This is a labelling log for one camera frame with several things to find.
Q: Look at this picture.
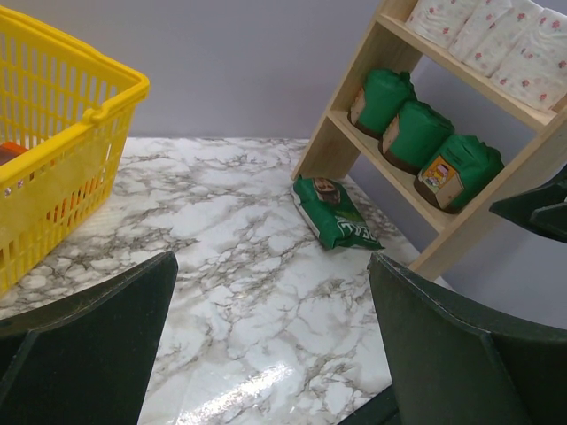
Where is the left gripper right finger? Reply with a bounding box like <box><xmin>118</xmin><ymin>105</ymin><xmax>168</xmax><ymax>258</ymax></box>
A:
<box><xmin>369</xmin><ymin>253</ymin><xmax>566</xmax><ymax>424</ymax></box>

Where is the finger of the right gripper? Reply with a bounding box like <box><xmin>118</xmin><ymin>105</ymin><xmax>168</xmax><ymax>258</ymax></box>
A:
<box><xmin>489</xmin><ymin>166</ymin><xmax>566</xmax><ymax>243</ymax></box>

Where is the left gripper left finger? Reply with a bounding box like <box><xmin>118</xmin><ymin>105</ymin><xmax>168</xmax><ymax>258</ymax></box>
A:
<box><xmin>1</xmin><ymin>251</ymin><xmax>178</xmax><ymax>424</ymax></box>

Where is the white floral paper roll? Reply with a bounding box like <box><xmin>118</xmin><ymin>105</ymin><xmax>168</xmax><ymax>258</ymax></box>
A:
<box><xmin>406</xmin><ymin>0</ymin><xmax>479</xmax><ymax>49</ymax></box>
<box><xmin>490</xmin><ymin>9</ymin><xmax>567</xmax><ymax>112</ymax></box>
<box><xmin>448</xmin><ymin>0</ymin><xmax>543</xmax><ymax>77</ymax></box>

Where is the green brown roll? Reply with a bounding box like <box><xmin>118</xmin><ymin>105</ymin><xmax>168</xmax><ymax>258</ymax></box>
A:
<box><xmin>348</xmin><ymin>68</ymin><xmax>416</xmax><ymax>139</ymax></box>
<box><xmin>378</xmin><ymin>100</ymin><xmax>454</xmax><ymax>175</ymax></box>

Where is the wooden two-tier shelf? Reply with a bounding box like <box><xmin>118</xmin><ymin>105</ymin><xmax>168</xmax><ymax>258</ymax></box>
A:
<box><xmin>292</xmin><ymin>1</ymin><xmax>566</xmax><ymax>279</ymax></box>

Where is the green snack bag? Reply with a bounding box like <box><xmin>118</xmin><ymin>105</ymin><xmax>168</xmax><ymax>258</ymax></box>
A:
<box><xmin>292</xmin><ymin>177</ymin><xmax>383</xmax><ymax>251</ymax></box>

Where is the orange bottle in basket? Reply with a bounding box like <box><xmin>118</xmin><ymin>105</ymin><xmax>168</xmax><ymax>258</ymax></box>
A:
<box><xmin>0</xmin><ymin>142</ymin><xmax>27</xmax><ymax>166</ymax></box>

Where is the yellow plastic shopping basket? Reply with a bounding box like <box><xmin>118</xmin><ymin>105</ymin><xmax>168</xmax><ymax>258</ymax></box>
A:
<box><xmin>1</xmin><ymin>8</ymin><xmax>150</xmax><ymax>291</ymax></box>

